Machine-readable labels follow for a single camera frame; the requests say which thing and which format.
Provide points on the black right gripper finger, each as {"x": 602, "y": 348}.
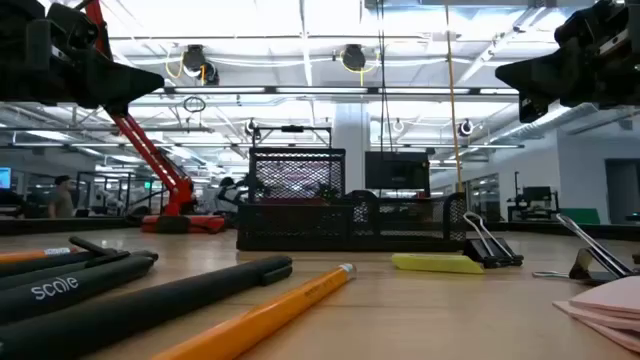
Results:
{"x": 545, "y": 75}
{"x": 532, "y": 109}

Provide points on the black binder clip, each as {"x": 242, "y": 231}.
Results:
{"x": 582, "y": 267}
{"x": 487, "y": 255}

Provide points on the orange pen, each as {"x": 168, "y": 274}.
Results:
{"x": 50, "y": 263}

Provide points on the black pen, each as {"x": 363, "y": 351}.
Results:
{"x": 150, "y": 310}
{"x": 100, "y": 280}

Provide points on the pink sticky note pad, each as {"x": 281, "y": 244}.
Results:
{"x": 620, "y": 332}
{"x": 615, "y": 297}

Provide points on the black mesh desk organizer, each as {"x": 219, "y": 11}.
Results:
{"x": 300, "y": 225}

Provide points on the black desk with monitor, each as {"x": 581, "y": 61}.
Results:
{"x": 536, "y": 194}

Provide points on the person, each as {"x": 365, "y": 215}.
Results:
{"x": 61, "y": 200}

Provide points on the blue lit screen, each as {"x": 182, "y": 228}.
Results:
{"x": 5, "y": 178}

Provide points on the green board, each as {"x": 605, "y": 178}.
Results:
{"x": 580, "y": 216}

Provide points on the black monitor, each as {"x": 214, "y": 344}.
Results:
{"x": 397, "y": 170}

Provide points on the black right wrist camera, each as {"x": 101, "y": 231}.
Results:
{"x": 575, "y": 31}

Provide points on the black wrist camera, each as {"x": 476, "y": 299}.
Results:
{"x": 575, "y": 31}
{"x": 72, "y": 25}

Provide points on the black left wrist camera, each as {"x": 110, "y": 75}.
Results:
{"x": 72, "y": 25}

